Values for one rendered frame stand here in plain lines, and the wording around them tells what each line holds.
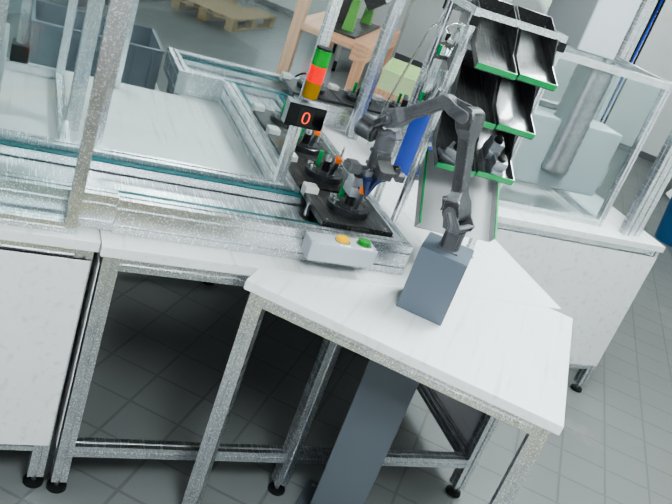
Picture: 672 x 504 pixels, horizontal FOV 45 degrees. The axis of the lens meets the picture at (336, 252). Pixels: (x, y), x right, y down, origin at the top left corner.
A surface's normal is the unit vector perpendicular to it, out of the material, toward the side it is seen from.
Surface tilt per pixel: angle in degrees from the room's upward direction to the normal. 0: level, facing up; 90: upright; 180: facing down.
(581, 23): 90
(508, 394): 0
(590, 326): 90
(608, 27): 90
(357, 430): 90
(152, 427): 0
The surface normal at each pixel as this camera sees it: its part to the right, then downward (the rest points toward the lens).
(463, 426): -0.90, -0.14
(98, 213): 0.30, 0.50
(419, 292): -0.30, 0.32
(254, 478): 0.32, -0.86
